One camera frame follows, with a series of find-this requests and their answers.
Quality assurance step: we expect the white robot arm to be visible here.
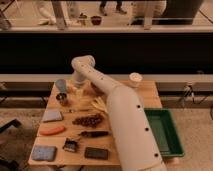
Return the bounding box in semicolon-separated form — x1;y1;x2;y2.
71;55;167;171

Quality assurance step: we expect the small metal cup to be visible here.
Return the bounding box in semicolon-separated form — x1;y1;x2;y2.
56;93;68;106

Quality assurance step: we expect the blue-grey plastic cup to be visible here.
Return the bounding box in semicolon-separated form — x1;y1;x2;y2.
55;79;67;93

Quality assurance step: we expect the white paper cup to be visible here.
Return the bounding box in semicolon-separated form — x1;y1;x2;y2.
129;72;143;88

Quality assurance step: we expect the metal utensil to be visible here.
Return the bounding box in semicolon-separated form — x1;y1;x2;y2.
68;108;91;113

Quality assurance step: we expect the yellow banana bunch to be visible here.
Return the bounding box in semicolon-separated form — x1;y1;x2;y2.
91;97;107;113

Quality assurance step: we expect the bunch of dark grapes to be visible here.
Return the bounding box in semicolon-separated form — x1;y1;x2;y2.
72;114;103;128

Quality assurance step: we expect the blue-grey cloth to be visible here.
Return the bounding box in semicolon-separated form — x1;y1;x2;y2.
42;109;63;122

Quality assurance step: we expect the wooden table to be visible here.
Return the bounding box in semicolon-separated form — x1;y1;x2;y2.
29;81;184;166

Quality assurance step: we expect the orange carrot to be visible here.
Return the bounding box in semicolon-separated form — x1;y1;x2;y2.
39;126;66;136

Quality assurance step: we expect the small metal binder clip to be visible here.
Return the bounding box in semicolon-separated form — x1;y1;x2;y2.
62;138;79;153

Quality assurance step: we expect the black rectangular block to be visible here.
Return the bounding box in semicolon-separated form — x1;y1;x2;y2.
84;147;108;160

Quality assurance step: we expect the blue sponge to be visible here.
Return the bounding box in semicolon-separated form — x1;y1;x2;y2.
31;145;57;162

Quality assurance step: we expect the dark bowl in background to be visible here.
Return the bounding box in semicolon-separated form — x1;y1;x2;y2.
91;16;102;26

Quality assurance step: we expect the green plastic tray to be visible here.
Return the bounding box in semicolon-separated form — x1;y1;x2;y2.
145;108;185;158

